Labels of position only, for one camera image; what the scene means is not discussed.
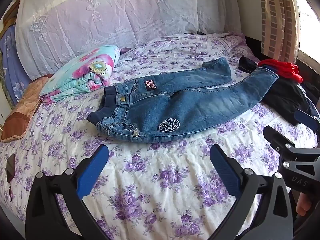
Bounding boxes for striped beige curtain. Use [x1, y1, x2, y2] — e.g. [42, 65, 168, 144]
[259, 0, 300, 63]

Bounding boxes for wooden headboard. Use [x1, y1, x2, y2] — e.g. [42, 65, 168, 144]
[2, 9, 20, 29]

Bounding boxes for red garment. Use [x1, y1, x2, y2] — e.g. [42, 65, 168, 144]
[257, 59, 303, 83]

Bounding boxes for person's right hand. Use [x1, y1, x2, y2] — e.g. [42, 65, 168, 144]
[296, 192, 313, 217]

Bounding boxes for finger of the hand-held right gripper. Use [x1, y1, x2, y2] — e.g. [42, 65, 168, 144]
[263, 126, 320, 189]
[294, 109, 320, 133]

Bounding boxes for folded floral blanket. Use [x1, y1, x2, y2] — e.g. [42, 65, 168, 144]
[40, 45, 121, 103]

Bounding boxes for black garment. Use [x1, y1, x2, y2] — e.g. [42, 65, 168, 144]
[260, 74, 320, 127]

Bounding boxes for black phone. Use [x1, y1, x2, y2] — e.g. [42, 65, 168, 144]
[6, 153, 16, 183]

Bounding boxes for brown pillow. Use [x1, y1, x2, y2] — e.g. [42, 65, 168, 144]
[1, 76, 54, 143]

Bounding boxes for blue patterned cloth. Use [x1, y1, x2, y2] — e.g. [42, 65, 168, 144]
[0, 25, 32, 108]

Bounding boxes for purple floral pillow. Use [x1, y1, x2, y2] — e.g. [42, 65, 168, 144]
[220, 34, 260, 63]

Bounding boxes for small black cloth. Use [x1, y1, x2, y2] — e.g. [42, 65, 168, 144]
[238, 56, 261, 73]

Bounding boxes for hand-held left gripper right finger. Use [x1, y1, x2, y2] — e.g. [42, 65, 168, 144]
[207, 144, 297, 240]

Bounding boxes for window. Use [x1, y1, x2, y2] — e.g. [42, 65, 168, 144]
[291, 0, 320, 63]

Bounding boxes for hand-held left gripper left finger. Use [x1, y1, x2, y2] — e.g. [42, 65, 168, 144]
[25, 144, 110, 240]

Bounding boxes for blue denim pants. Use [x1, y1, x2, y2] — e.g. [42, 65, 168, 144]
[87, 57, 279, 143]

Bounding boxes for white lace cover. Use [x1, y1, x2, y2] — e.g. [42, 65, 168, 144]
[15, 0, 242, 80]

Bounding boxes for purple floral bed sheet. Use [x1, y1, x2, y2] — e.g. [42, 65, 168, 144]
[0, 33, 317, 240]

